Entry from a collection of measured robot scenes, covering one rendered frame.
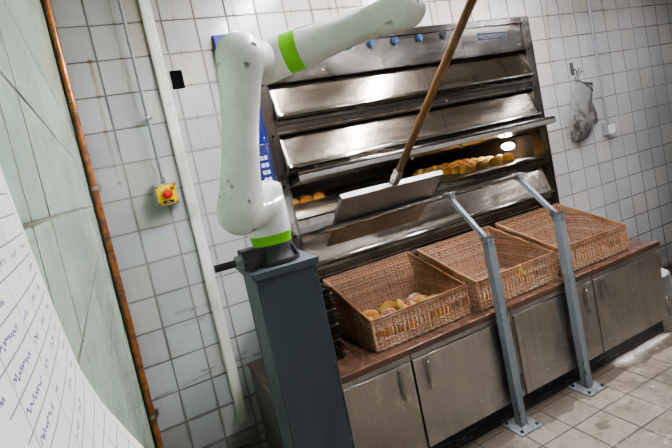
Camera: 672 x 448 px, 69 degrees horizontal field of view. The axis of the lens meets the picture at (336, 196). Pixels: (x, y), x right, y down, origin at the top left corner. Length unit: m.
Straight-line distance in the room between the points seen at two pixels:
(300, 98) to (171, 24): 0.70
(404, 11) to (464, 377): 1.72
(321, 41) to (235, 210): 0.51
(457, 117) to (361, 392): 1.71
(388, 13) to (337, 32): 0.14
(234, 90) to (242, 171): 0.20
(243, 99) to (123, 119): 1.18
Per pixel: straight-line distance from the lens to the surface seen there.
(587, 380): 3.02
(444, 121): 3.01
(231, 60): 1.27
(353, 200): 2.13
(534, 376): 2.81
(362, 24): 1.38
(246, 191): 1.28
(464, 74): 3.17
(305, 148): 2.55
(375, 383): 2.23
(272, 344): 1.47
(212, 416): 2.61
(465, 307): 2.50
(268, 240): 1.44
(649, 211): 4.43
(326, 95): 2.64
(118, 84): 2.41
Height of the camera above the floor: 1.49
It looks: 5 degrees down
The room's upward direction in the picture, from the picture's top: 12 degrees counter-clockwise
